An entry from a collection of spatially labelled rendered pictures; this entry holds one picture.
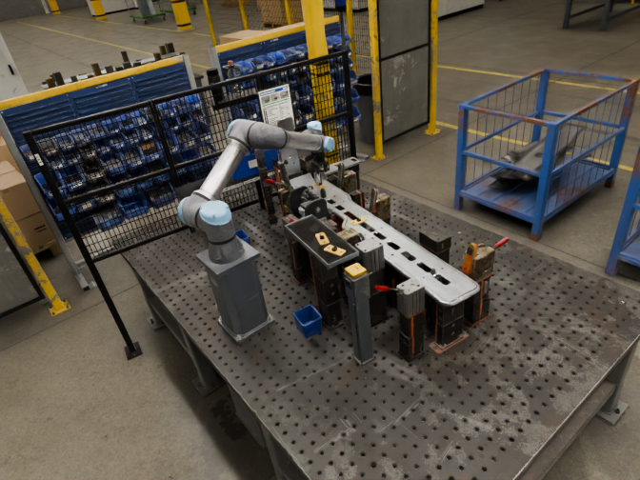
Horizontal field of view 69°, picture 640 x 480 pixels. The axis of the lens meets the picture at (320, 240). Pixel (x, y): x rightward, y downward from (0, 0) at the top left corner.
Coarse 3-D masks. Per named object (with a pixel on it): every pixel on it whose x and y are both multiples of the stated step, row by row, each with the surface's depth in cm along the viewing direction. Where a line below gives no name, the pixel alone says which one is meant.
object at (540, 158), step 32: (480, 96) 372; (544, 96) 426; (608, 96) 340; (576, 128) 401; (512, 160) 391; (544, 160) 325; (576, 160) 382; (480, 192) 398; (512, 192) 394; (544, 192) 336; (576, 192) 375
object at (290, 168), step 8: (280, 120) 262; (288, 120) 264; (288, 128) 266; (280, 152) 270; (288, 152) 273; (296, 152) 276; (288, 160) 275; (296, 160) 278; (288, 168) 278; (296, 168) 281
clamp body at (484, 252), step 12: (480, 252) 183; (492, 252) 183; (480, 264) 182; (492, 264) 186; (468, 276) 188; (480, 276) 186; (480, 288) 190; (468, 300) 195; (480, 300) 193; (468, 312) 198; (480, 312) 198; (468, 324) 200
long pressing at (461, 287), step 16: (304, 176) 274; (336, 192) 252; (352, 208) 236; (368, 224) 222; (384, 224) 220; (384, 240) 209; (400, 240) 207; (384, 256) 198; (400, 256) 197; (416, 256) 196; (432, 256) 194; (400, 272) 189; (416, 272) 186; (448, 272) 184; (432, 288) 178; (448, 288) 177; (464, 288) 175; (448, 304) 169
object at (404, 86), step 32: (384, 0) 446; (416, 0) 473; (384, 32) 461; (416, 32) 490; (384, 64) 477; (416, 64) 508; (384, 96) 494; (416, 96) 529; (384, 128) 513; (416, 128) 546
